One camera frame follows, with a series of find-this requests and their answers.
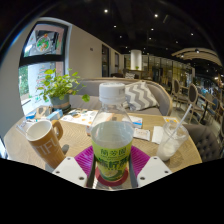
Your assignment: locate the white paper packet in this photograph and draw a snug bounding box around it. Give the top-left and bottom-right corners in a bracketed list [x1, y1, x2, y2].
[133, 127, 152, 142]

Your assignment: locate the yellow card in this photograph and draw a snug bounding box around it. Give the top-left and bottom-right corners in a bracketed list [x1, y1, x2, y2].
[163, 116, 179, 124]

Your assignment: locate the potted green plant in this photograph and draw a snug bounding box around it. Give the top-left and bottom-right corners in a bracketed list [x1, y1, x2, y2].
[36, 68, 91, 113]

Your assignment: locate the small blue white tissue box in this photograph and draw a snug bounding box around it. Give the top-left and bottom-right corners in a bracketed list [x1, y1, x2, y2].
[46, 109, 64, 122]

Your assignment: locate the white paper napkin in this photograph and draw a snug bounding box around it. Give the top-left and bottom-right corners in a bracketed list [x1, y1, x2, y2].
[151, 125, 165, 145]

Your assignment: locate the white colourful printed leaflet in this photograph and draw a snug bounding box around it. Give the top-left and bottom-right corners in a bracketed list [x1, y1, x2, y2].
[59, 108, 99, 127]

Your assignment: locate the grey white chevron cushion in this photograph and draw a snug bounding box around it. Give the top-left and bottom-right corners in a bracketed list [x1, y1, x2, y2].
[121, 80, 159, 112]

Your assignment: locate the white round column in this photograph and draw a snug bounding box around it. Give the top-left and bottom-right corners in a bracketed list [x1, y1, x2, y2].
[129, 49, 143, 71]

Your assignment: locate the group of ceiling lights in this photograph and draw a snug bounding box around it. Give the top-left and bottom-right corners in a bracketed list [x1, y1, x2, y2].
[103, 8, 201, 54]

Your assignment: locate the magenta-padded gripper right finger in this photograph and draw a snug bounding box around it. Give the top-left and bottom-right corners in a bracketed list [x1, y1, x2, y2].
[128, 144, 173, 190]

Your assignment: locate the white blue small packet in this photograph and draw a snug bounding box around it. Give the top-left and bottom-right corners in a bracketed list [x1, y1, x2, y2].
[128, 114, 144, 129]

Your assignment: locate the grey curved sofa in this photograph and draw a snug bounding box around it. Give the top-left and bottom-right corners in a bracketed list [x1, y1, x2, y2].
[68, 77, 174, 117]

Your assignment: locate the black-framed window with decals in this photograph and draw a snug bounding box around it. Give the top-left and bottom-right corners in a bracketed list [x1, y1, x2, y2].
[18, 20, 69, 111]

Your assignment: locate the group of dining chairs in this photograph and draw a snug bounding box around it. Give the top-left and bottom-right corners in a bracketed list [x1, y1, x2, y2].
[171, 78, 224, 134]

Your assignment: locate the brown mug, white inside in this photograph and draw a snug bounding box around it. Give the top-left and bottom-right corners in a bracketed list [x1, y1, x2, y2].
[25, 119, 67, 169]

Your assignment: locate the clear green-labelled drink bottle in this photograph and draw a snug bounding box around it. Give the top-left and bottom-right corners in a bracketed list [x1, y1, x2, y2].
[90, 82, 135, 183]

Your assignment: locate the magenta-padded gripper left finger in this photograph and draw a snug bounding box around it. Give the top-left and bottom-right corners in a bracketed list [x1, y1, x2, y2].
[52, 144, 98, 190]

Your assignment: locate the brown cardboard box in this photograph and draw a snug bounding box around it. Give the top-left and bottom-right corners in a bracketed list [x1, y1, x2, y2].
[34, 105, 53, 120]

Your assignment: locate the clear plastic cup with straw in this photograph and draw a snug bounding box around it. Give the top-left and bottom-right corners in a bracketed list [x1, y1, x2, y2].
[155, 103, 194, 163]

